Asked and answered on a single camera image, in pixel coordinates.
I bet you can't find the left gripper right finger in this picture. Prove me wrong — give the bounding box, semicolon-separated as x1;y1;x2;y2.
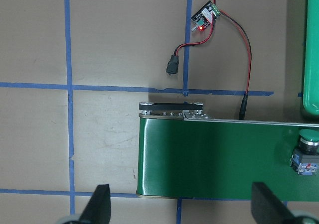
251;182;319;224

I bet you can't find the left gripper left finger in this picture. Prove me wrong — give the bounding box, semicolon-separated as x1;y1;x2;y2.
58;184;110;224

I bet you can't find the green push button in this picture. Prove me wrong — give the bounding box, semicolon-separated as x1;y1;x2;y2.
290;129;319;176

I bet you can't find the green conveyor belt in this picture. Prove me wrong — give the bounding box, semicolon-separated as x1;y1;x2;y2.
137;102;319;202

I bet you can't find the green plastic tray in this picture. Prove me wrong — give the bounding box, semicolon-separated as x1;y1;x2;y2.
303;0;319;116

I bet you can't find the small controller circuit board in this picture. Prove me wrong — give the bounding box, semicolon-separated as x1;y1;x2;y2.
191;0;221;32

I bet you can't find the red black wire cable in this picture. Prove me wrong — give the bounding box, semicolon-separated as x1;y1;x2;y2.
174;0;252;120

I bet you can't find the black switch connector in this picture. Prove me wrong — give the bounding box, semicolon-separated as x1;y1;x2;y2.
166;55;179;75

